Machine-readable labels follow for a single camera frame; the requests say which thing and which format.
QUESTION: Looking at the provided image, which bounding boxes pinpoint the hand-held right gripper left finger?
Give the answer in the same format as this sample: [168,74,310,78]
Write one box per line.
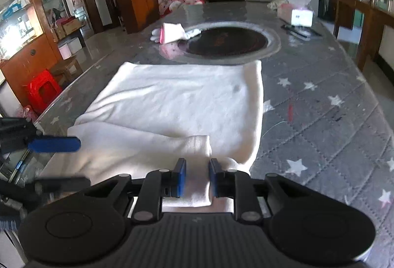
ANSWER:
[82,158,187,224]

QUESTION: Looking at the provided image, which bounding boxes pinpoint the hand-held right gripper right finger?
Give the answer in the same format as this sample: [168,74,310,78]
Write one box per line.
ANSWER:
[209,158,311,224]

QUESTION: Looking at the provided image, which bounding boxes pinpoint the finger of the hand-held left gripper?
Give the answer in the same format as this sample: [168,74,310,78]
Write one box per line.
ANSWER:
[0,176,91,199]
[0,117,81,154]

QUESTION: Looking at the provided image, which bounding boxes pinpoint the cream garment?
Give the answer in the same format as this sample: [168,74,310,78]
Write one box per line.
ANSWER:
[40,60,264,213]

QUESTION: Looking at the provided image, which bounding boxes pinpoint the pink mesh bag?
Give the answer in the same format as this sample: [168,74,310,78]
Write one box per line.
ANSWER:
[18,105,39,122]

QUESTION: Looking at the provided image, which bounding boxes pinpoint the red plastic stool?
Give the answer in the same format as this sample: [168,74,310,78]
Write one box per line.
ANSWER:
[26,69,62,114]

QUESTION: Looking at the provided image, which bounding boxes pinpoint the low wooden stool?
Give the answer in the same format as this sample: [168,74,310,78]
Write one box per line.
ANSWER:
[51,57,83,87]

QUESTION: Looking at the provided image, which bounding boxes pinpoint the pink storage bin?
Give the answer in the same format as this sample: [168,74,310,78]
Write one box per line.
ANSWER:
[58,43,73,60]

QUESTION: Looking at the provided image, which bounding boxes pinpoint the white storage bin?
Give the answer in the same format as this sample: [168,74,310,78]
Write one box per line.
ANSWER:
[68,38,83,55]

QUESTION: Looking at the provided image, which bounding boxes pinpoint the grey star quilted tablecloth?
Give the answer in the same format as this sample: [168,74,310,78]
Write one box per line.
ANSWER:
[34,0,394,268]

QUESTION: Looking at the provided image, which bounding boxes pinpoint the large cardboard box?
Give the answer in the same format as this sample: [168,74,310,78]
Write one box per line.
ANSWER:
[63,17,83,36]

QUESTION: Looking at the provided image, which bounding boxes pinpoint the round black induction cooktop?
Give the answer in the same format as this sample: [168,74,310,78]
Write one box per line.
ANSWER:
[159,20,281,64]

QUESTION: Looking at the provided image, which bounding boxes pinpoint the white glove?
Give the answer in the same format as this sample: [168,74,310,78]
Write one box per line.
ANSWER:
[150,22,202,44]

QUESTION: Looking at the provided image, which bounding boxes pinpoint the pink children's play tent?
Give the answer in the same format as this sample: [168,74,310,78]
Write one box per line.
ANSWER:
[157,0,205,17]

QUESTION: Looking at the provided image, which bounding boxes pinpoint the pink white tissue pack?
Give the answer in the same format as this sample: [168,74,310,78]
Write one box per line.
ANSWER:
[277,0,314,27]

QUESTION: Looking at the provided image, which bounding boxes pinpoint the crumpled patterned cloth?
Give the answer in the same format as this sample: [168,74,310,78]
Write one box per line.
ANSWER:
[267,0,291,10]

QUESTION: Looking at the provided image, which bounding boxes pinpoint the wooden sideboard table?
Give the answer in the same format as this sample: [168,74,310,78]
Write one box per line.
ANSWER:
[332,0,394,71]

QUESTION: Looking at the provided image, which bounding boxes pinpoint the black rectangular frame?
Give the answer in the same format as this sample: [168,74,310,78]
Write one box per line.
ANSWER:
[281,24,322,39]

